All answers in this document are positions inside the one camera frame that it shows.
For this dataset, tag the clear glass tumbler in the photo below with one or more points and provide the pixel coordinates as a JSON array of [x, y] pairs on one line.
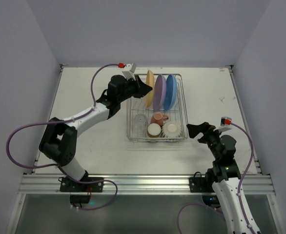
[[140, 124]]

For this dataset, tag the white blue-striped bowl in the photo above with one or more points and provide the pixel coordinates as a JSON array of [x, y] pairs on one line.
[[171, 129]]

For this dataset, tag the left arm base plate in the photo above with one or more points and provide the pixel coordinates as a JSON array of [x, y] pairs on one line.
[[87, 185]]

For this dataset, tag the brown and white cup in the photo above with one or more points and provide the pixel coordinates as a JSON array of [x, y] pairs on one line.
[[154, 130]]

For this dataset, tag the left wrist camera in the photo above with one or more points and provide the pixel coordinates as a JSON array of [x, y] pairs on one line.
[[128, 70]]

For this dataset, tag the blue plate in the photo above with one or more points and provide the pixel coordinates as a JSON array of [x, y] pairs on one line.
[[171, 92]]

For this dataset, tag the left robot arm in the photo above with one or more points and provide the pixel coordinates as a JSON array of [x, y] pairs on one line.
[[59, 140]]

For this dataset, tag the pink mug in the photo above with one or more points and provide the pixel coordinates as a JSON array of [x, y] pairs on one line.
[[159, 118]]

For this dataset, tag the aluminium mounting rail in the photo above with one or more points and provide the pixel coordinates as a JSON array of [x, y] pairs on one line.
[[142, 184]]

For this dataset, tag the purple plate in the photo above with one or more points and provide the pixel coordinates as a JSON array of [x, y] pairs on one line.
[[159, 92]]

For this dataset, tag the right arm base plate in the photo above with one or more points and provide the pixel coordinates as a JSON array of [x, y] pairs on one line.
[[199, 183]]

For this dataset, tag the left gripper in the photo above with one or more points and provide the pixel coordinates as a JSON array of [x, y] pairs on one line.
[[135, 88]]

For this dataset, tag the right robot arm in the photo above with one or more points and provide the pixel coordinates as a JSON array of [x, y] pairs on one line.
[[224, 178]]

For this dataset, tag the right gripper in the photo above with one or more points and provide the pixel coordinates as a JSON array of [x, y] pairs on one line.
[[204, 134]]

